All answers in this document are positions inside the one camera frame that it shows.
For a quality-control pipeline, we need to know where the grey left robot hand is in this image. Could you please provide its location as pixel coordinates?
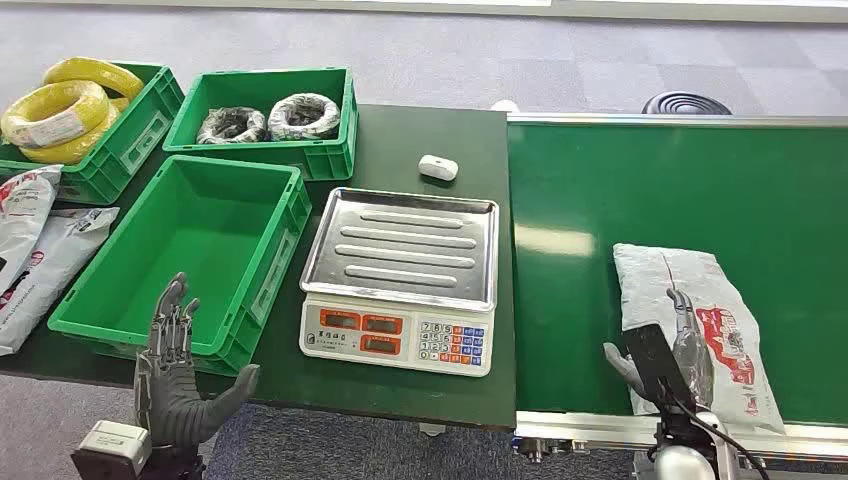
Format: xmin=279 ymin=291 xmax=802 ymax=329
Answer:
xmin=132 ymin=271 xmax=261 ymax=458

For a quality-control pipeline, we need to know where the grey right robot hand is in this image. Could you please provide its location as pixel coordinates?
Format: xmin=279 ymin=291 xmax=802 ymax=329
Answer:
xmin=602 ymin=288 xmax=717 ymax=413

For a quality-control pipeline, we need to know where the grey package with red print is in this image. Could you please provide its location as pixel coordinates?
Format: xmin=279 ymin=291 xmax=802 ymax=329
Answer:
xmin=612 ymin=243 xmax=787 ymax=437

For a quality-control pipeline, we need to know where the grey plastic mail package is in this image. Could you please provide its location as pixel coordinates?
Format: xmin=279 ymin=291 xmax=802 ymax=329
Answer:
xmin=0 ymin=207 xmax=121 ymax=357
xmin=0 ymin=165 xmax=64 ymax=293

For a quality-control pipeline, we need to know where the green conveyor belt machine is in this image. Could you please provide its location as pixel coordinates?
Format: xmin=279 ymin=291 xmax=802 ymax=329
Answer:
xmin=506 ymin=113 xmax=848 ymax=465

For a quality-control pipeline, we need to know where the black flat right wrist module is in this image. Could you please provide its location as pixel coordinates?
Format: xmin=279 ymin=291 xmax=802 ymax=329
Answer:
xmin=622 ymin=323 xmax=697 ymax=415

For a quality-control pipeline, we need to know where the large empty green crate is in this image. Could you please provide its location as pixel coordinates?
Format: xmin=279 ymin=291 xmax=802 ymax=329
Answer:
xmin=47 ymin=154 xmax=313 ymax=378

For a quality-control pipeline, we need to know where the green crate with yellow coils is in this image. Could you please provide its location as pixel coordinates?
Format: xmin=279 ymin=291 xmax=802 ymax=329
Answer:
xmin=0 ymin=61 xmax=185 ymax=206

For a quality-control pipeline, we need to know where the white electronic weighing scale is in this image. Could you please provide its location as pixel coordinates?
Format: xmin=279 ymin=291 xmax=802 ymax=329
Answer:
xmin=299 ymin=187 xmax=500 ymax=379

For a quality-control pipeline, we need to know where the black round ribbed object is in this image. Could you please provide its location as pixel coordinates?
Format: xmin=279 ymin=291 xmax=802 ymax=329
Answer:
xmin=641 ymin=91 xmax=734 ymax=116

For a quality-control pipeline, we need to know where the green crate with black coils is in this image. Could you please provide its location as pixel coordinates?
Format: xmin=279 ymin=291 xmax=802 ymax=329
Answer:
xmin=162 ymin=67 xmax=360 ymax=183

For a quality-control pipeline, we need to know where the small white rounded device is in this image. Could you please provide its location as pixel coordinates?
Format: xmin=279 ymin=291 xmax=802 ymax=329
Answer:
xmin=417 ymin=154 xmax=460 ymax=183

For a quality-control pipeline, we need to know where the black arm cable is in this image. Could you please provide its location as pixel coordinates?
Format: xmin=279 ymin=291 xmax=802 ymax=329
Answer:
xmin=665 ymin=389 xmax=771 ymax=480

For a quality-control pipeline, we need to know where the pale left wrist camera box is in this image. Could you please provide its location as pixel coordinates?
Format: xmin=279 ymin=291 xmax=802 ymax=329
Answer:
xmin=71 ymin=420 xmax=154 ymax=480

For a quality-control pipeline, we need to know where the yellow wire coil with label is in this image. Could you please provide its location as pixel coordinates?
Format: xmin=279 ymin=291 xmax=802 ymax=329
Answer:
xmin=1 ymin=80 xmax=111 ymax=150

